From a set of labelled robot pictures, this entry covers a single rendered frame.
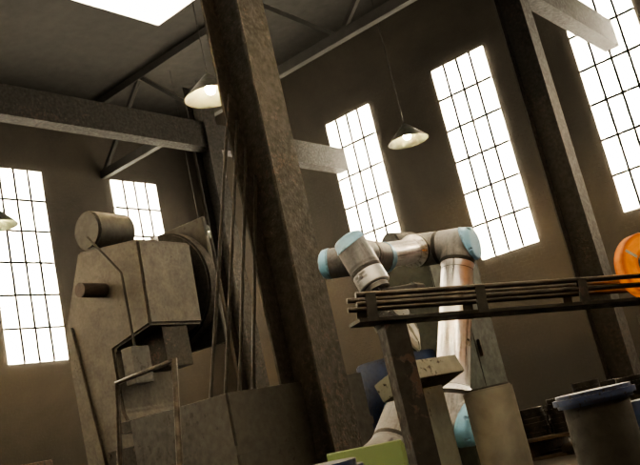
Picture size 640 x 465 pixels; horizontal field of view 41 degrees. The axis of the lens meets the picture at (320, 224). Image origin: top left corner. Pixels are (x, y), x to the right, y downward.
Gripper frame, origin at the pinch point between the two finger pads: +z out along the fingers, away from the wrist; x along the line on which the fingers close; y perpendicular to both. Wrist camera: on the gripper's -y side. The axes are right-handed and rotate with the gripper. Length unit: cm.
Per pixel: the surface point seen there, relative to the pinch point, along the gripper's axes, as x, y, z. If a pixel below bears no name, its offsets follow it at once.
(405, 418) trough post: 45, -14, 23
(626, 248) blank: -6, -57, 11
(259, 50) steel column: -209, 107, -282
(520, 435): 4.6, -13.5, 33.5
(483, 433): 9.5, -8.1, 29.0
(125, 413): -266, 428, -192
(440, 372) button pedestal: 7.2, -5.4, 11.0
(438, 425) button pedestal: 8.9, 1.7, 21.4
